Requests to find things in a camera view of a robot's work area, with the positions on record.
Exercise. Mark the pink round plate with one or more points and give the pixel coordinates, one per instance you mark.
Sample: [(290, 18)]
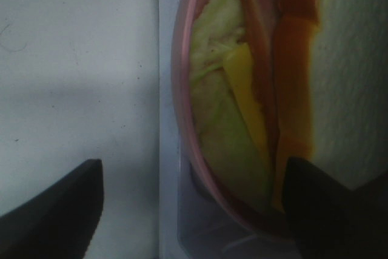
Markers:
[(272, 225)]

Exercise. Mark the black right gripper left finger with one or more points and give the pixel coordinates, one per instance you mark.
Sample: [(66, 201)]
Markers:
[(59, 222)]

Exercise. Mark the white microwave oven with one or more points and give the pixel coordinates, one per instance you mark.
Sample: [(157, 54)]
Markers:
[(87, 79)]

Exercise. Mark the white bread sandwich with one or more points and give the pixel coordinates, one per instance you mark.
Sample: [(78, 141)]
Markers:
[(271, 79)]

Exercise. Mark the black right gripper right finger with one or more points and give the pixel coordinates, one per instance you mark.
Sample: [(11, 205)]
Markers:
[(330, 221)]

